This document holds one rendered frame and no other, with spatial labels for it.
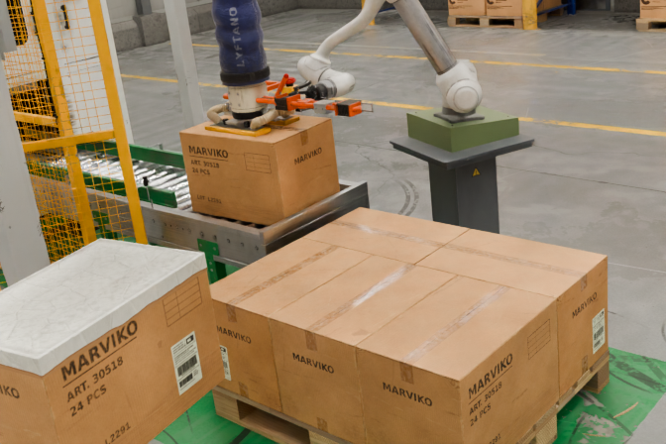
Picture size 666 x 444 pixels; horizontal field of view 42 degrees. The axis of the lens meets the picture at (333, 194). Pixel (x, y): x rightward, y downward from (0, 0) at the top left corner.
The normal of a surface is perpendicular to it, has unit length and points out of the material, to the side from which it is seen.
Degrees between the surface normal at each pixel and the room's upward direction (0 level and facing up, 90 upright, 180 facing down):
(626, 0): 90
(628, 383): 0
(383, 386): 90
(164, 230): 90
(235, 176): 90
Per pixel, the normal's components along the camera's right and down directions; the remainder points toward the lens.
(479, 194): 0.44, 0.26
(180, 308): 0.86, 0.07
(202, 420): -0.11, -0.94
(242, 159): -0.61, 0.33
